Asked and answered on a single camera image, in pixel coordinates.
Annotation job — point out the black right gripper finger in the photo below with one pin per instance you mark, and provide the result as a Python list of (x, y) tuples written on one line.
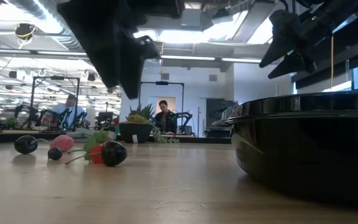
[(286, 31), (294, 63)]

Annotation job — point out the person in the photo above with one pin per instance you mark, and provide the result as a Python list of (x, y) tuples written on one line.
[(166, 119), (70, 109)]

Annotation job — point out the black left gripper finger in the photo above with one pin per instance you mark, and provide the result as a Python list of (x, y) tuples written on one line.
[(113, 62), (148, 48)]

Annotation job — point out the black background robot arm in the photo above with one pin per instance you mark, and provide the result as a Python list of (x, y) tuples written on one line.
[(185, 116)]

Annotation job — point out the pink raspberry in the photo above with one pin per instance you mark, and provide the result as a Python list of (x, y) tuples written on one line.
[(62, 142)]

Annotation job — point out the trailing green vine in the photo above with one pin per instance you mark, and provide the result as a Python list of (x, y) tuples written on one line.
[(158, 135)]

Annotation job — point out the black plastic tupperware container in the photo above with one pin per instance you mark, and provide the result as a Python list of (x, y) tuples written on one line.
[(306, 149)]

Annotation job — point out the red strawberry with green leaves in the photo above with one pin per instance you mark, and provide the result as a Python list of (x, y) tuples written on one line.
[(95, 157)]

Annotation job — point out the dark background cabinet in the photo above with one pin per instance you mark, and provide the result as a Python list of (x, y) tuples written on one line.
[(216, 107)]

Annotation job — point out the black office chair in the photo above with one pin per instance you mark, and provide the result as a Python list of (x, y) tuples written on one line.
[(105, 117)]

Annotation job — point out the dark blueberry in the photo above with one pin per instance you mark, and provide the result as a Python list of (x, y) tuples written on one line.
[(55, 153)]

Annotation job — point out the black metal frame stand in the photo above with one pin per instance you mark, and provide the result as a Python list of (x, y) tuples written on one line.
[(162, 82), (54, 77)]

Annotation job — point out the grey cushion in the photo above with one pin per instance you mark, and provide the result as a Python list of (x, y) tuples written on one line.
[(79, 134)]

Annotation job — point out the succulent plant in black pot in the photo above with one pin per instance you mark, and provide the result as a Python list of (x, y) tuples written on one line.
[(135, 130)]

